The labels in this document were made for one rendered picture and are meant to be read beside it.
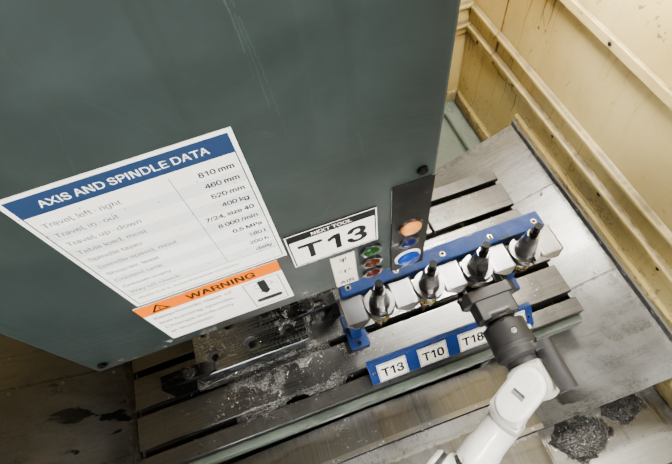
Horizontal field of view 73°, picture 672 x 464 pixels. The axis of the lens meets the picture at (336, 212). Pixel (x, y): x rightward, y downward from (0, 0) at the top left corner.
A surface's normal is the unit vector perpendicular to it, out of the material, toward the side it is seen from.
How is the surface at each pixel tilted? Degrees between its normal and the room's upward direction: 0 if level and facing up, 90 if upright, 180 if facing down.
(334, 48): 90
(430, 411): 7
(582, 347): 24
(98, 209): 90
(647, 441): 18
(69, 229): 90
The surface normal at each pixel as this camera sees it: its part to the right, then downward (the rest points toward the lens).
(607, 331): -0.47, -0.33
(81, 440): 0.30, -0.59
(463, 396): 0.02, -0.55
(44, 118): 0.32, 0.80
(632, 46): -0.94, 0.32
